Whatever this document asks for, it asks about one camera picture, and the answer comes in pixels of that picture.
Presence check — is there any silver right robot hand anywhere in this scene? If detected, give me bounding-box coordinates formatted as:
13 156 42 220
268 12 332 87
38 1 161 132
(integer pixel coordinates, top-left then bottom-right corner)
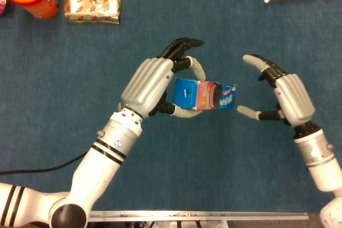
237 54 321 139

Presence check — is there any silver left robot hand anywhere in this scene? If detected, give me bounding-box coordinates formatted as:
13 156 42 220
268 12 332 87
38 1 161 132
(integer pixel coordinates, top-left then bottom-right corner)
119 37 206 119

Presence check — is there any blue cookie box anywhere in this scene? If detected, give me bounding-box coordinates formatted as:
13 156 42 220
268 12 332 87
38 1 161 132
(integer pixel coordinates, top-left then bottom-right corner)
172 77 238 111

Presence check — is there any gold foil snack package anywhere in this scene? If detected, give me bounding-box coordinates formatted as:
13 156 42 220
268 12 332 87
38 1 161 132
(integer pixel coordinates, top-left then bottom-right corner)
64 0 121 25

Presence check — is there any blue felt table cloth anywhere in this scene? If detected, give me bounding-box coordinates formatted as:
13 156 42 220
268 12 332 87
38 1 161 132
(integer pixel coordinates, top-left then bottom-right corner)
0 0 342 213

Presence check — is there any black cable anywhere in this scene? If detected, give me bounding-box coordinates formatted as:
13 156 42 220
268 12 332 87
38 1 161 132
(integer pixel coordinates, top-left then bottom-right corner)
0 152 89 177

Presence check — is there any aluminium rail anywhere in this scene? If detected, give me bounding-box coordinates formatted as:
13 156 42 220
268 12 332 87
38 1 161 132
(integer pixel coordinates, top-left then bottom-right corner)
88 211 309 223

